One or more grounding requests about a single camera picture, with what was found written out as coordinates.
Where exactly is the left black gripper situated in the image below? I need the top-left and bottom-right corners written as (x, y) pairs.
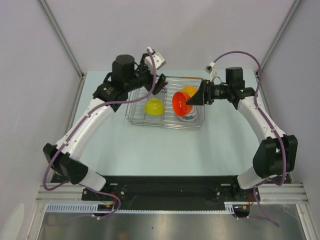
top-left (124, 53), bottom-right (167, 95)

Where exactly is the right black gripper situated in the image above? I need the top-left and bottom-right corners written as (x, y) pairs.
top-left (186, 79), bottom-right (231, 106)

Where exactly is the orange yellow bowl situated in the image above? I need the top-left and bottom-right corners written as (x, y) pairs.
top-left (181, 85), bottom-right (198, 97)

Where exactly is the red patterned blue zigzag bowl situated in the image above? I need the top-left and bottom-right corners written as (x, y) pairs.
top-left (160, 86), bottom-right (168, 94)

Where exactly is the orange bottom bowl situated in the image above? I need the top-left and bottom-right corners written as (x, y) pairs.
top-left (172, 91), bottom-right (193, 117)

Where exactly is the blue white floral bowl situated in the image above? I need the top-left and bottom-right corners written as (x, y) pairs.
top-left (178, 106), bottom-right (199, 122)

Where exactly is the yellow green bowl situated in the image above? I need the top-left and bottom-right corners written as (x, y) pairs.
top-left (144, 98), bottom-right (165, 116)

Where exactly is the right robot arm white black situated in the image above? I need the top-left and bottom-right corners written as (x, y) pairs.
top-left (186, 67), bottom-right (298, 201)

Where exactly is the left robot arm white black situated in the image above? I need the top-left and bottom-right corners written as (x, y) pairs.
top-left (43, 47), bottom-right (167, 200)

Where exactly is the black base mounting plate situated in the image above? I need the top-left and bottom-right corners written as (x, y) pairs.
top-left (51, 174), bottom-right (293, 211)

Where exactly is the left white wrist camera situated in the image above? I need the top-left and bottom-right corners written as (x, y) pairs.
top-left (143, 46), bottom-right (166, 74)

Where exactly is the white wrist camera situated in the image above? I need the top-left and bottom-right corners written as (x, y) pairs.
top-left (143, 46), bottom-right (166, 74)
top-left (204, 62), bottom-right (217, 78)

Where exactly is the metal wire dish rack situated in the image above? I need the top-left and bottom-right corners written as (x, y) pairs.
top-left (125, 75), bottom-right (205, 129)

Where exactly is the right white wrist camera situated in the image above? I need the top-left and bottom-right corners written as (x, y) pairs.
top-left (204, 62), bottom-right (217, 78)

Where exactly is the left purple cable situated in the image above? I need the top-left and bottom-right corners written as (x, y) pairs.
top-left (42, 48), bottom-right (159, 192)

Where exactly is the left aluminium corner post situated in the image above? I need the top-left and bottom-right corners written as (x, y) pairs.
top-left (36, 0), bottom-right (84, 79)

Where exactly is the aluminium corner post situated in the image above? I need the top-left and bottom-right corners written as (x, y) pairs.
top-left (260, 0), bottom-right (304, 69)
top-left (36, 0), bottom-right (84, 79)

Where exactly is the right aluminium corner post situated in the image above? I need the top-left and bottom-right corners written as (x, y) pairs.
top-left (260, 0), bottom-right (304, 69)

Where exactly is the white slotted cable duct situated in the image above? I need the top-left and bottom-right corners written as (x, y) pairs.
top-left (46, 203), bottom-right (234, 215)

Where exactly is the aluminium frame rail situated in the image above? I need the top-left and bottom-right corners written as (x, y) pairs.
top-left (36, 183), bottom-right (309, 205)

